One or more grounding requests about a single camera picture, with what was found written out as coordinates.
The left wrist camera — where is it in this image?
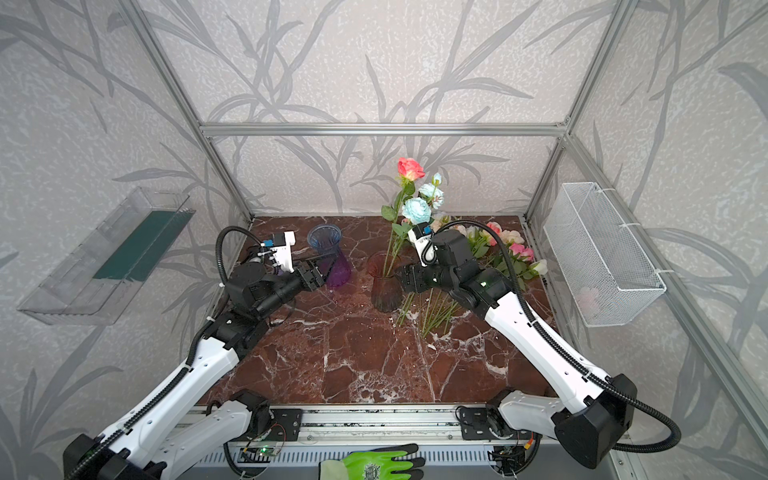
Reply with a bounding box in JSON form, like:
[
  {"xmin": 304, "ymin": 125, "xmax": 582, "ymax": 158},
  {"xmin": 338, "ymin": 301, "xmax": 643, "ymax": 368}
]
[{"xmin": 258, "ymin": 231, "xmax": 296, "ymax": 273}]

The clear plastic wall shelf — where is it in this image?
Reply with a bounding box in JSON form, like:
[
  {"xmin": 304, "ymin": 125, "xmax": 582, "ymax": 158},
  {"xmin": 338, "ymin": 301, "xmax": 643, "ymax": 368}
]
[{"xmin": 17, "ymin": 187, "xmax": 195, "ymax": 326}]

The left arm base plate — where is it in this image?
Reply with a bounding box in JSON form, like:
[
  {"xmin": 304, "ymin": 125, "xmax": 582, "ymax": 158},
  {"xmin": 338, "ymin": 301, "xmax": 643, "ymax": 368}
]
[{"xmin": 252, "ymin": 408, "xmax": 304, "ymax": 443}]

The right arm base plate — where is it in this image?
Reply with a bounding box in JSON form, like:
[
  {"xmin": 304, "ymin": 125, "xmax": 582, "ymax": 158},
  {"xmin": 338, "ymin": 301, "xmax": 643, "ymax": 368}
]
[{"xmin": 454, "ymin": 405, "xmax": 496, "ymax": 441}]

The white wire mesh basket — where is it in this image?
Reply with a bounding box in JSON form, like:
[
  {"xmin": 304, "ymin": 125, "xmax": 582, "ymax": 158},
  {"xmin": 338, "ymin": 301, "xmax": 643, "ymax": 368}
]
[{"xmin": 544, "ymin": 182, "xmax": 667, "ymax": 328}]

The light blue flower stem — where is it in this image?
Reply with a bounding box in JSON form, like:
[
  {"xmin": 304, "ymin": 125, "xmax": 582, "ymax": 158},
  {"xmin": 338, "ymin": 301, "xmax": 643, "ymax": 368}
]
[{"xmin": 381, "ymin": 169, "xmax": 444, "ymax": 275}]

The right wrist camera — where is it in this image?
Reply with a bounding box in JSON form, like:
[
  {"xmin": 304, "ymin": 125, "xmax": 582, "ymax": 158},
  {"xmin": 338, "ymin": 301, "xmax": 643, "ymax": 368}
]
[{"xmin": 408, "ymin": 223, "xmax": 435, "ymax": 266}]

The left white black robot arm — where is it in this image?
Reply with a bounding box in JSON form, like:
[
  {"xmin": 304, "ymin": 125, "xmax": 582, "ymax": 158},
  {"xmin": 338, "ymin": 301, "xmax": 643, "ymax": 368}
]
[{"xmin": 63, "ymin": 226, "xmax": 338, "ymax": 479}]

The pink red rose stem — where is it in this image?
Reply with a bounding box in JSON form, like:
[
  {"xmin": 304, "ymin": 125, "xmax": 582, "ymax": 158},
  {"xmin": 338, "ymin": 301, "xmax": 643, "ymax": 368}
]
[{"xmin": 381, "ymin": 157, "xmax": 431, "ymax": 274}]

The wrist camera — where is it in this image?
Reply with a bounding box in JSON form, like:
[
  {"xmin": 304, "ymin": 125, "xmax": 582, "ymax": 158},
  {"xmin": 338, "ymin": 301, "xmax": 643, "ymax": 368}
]
[
  {"xmin": 258, "ymin": 231, "xmax": 296, "ymax": 273},
  {"xmin": 408, "ymin": 223, "xmax": 435, "ymax": 266}
]

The aluminium cage frame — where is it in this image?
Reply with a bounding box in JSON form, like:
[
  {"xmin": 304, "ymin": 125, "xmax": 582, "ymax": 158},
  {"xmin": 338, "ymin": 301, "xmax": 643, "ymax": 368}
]
[{"xmin": 118, "ymin": 1, "xmax": 767, "ymax": 447}]

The blue purple glass vase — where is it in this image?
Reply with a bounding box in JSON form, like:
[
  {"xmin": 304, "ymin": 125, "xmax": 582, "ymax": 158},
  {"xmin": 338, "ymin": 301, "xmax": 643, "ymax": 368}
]
[{"xmin": 307, "ymin": 224, "xmax": 352, "ymax": 289}]

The pink white flower bunch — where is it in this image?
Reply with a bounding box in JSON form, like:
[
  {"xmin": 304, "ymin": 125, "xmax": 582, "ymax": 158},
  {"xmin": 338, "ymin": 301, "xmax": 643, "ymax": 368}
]
[{"xmin": 395, "ymin": 221, "xmax": 547, "ymax": 338}]

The green circuit board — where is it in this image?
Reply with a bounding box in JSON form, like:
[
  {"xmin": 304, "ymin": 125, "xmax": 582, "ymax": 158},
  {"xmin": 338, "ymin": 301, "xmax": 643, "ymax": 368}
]
[{"xmin": 240, "ymin": 445, "xmax": 281, "ymax": 463}]

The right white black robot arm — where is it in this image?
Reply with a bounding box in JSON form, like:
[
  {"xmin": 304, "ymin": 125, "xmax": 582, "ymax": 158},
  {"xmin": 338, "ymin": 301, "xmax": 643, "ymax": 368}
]
[{"xmin": 396, "ymin": 221, "xmax": 682, "ymax": 469}]

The aluminium front rail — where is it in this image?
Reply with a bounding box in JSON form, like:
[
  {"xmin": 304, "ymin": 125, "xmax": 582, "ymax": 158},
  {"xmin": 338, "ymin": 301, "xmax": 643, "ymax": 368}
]
[{"xmin": 230, "ymin": 403, "xmax": 533, "ymax": 448}]

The red glass vase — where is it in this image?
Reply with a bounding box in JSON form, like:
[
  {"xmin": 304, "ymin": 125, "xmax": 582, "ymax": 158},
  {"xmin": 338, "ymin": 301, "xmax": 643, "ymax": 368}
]
[{"xmin": 366, "ymin": 251, "xmax": 403, "ymax": 313}]

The green work glove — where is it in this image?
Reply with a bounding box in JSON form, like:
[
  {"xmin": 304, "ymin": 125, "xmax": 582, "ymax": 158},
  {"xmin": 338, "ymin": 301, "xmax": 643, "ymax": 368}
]
[{"xmin": 319, "ymin": 443, "xmax": 425, "ymax": 480}]

